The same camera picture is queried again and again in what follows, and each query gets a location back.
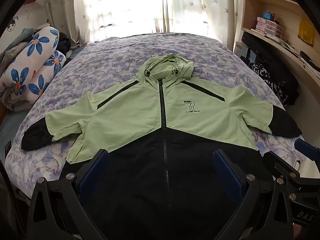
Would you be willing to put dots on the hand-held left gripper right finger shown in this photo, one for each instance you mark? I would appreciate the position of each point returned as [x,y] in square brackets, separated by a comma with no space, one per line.
[226,172]

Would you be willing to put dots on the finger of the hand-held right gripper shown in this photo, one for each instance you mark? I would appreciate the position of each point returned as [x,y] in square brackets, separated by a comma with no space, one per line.
[307,148]
[277,163]

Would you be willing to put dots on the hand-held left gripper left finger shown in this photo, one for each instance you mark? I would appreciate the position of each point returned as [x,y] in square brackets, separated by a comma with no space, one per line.
[93,172]

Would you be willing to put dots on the green and black hooded jacket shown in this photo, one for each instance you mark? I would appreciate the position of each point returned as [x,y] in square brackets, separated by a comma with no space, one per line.
[125,115]

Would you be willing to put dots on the dark clothes pile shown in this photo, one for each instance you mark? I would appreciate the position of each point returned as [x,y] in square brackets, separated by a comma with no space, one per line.
[63,45]

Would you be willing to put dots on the grey folded clothes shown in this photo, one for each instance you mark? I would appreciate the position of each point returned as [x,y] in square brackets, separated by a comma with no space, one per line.
[17,40]

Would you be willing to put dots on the black patterned clothing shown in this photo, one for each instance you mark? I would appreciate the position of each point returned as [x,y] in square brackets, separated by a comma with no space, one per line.
[272,75]

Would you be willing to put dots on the grey bed sheet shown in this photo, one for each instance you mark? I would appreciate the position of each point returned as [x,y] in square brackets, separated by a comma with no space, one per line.
[12,130]

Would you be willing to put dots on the purple cat-print blanket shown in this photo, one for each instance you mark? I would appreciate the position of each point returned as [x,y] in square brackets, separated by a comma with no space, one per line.
[112,62]

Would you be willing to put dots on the yellow cloth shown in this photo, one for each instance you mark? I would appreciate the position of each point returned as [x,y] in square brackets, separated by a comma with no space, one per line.
[307,32]

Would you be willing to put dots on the white and blue cardboard box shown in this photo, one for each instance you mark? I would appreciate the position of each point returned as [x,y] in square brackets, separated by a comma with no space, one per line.
[240,50]

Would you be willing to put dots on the blue-flower rolled quilt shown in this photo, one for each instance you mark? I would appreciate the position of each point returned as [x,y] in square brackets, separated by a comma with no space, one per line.
[32,62]

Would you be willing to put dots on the pink drawer organizer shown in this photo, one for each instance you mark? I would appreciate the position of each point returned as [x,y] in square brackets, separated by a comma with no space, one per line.
[267,27]

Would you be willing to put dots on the small blue box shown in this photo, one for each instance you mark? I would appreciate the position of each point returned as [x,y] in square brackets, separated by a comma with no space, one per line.
[267,15]

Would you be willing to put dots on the wooden bookshelf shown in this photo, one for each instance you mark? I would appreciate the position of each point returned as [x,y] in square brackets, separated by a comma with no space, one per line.
[282,7]

